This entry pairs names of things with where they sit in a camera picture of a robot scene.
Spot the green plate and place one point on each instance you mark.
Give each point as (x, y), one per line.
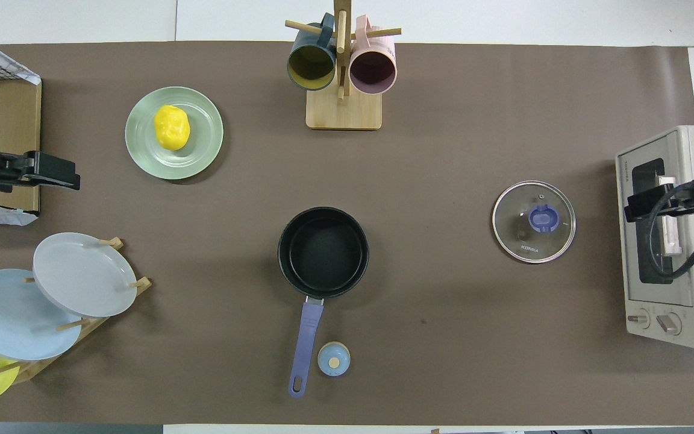
(202, 132)

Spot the dark blue mug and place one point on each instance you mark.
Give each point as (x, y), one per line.
(311, 63)

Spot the light blue plate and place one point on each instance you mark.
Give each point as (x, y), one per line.
(3, 313)

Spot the wooden mug tree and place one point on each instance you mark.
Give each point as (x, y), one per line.
(344, 111)

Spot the yellow potato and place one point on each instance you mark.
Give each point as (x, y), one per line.
(172, 128)

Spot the grey plate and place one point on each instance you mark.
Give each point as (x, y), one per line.
(82, 274)

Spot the wooden plate rack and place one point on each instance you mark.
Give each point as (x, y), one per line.
(28, 372)

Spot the wooden shelf boards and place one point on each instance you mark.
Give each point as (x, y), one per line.
(15, 120)

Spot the glass lid blue knob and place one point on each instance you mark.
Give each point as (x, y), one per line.
(522, 205)

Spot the brown table mat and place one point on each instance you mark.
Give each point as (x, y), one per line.
(443, 150)

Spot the pink mug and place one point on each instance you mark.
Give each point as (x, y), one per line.
(373, 69)

